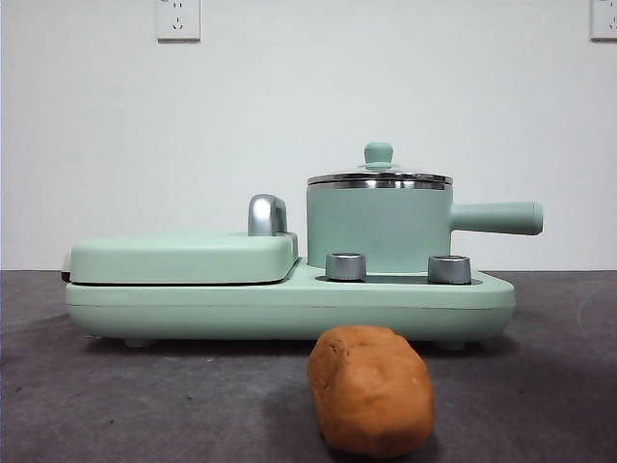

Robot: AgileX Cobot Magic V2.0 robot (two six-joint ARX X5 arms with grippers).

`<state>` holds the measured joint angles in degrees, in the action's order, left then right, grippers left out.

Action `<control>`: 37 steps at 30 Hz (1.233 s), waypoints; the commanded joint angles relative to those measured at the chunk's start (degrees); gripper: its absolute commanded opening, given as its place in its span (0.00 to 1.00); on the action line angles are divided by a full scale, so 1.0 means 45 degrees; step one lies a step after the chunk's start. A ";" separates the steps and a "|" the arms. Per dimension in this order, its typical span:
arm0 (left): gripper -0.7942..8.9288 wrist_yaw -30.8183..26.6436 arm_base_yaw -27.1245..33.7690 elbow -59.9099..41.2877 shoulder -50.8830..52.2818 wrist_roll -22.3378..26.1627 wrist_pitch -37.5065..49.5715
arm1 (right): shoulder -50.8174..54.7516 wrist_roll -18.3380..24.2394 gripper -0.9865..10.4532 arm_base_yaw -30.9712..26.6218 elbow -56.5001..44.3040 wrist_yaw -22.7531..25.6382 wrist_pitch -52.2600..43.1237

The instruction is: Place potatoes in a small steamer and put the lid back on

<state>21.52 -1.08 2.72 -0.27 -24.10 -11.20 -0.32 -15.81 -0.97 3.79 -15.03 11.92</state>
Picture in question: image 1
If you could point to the glass lid with green knob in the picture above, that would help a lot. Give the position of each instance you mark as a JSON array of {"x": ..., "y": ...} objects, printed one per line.
[{"x": 380, "y": 153}]

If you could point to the silver control dial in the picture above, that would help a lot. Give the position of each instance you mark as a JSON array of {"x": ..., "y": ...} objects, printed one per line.
[
  {"x": 449, "y": 269},
  {"x": 345, "y": 266}
]

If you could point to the mint green breakfast machine base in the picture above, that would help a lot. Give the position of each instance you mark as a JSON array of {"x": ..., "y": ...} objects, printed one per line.
[{"x": 289, "y": 313}]

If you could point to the mint green griddle cover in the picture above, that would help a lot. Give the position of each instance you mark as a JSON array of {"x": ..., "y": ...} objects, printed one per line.
[{"x": 178, "y": 258}]

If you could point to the white wall socket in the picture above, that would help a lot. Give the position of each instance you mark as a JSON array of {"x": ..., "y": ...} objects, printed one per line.
[
  {"x": 177, "y": 21},
  {"x": 605, "y": 19}
]

